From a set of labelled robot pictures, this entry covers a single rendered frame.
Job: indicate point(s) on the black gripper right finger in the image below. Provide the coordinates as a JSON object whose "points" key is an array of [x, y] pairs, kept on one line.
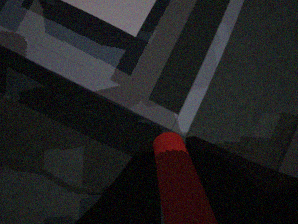
{"points": [[241, 191]]}

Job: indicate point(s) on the red peg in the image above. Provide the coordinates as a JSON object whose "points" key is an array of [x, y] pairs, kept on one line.
{"points": [[183, 199]]}

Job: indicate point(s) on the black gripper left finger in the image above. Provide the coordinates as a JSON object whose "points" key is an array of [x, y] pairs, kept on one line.
{"points": [[133, 198]]}

